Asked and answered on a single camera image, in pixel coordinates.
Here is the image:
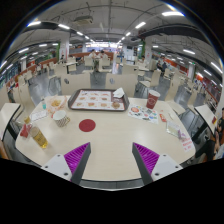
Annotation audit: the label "beige neighbouring table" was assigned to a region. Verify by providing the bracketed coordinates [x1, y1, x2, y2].
[194, 104, 217, 134]
[0, 102, 22, 141]

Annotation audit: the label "brown bun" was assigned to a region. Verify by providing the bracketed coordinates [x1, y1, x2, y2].
[111, 100, 122, 110]

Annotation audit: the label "white patterned mug, gold handle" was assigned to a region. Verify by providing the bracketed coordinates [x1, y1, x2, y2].
[52, 109, 71, 128]

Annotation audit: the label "red packet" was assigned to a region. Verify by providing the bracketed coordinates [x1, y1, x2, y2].
[19, 123, 33, 139]

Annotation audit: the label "white card with red print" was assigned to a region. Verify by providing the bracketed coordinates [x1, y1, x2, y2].
[29, 109, 49, 122]

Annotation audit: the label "clear bottle with yellow cap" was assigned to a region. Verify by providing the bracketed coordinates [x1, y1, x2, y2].
[29, 125, 49, 149]

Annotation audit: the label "group of beige chairs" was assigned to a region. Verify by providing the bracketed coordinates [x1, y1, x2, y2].
[13, 54, 214, 111]

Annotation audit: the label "person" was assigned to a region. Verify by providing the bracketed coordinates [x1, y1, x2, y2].
[98, 49, 108, 62]
[156, 59, 169, 76]
[88, 49, 98, 63]
[203, 116, 224, 162]

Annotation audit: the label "crumpled white napkin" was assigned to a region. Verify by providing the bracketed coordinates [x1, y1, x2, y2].
[112, 87, 126, 99]

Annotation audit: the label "flat round red coaster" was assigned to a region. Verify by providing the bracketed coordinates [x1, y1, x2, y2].
[78, 118, 97, 133]

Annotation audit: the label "ceiling air conditioner unit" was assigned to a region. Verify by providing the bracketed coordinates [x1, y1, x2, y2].
[73, 14, 94, 25]

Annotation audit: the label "printed paper tray liner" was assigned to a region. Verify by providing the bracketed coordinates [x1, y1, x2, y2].
[72, 90, 126, 110]

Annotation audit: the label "small teal sanitizer bottle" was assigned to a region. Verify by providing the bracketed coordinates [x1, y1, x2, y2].
[40, 97, 48, 111]

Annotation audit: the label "beige chair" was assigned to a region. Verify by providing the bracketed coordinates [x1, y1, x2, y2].
[14, 84, 36, 116]
[104, 73, 138, 98]
[60, 73, 92, 96]

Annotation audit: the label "clear plastic wrapper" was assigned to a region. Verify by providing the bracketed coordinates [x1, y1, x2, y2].
[165, 120, 183, 138]

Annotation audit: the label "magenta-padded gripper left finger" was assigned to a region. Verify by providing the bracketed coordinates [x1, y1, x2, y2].
[41, 142, 92, 185]

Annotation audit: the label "colourful printed leaflet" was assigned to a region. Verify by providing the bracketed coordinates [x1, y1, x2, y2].
[127, 103, 159, 125]

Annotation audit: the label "dark brown serving tray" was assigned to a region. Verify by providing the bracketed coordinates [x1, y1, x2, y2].
[67, 88, 130, 112]

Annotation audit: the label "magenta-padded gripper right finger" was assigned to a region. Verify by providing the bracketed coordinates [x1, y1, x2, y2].
[132, 142, 183, 186]

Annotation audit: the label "pink paper slip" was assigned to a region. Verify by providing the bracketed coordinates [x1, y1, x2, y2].
[179, 136, 195, 153]

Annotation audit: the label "plastic bag with fried food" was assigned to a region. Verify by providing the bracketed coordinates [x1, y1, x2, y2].
[44, 94, 69, 116]

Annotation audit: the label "ceiling lights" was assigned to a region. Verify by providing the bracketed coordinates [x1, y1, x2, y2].
[0, 9, 224, 88]

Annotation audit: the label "red paper cup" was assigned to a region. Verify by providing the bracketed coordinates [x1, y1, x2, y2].
[145, 89, 161, 110]

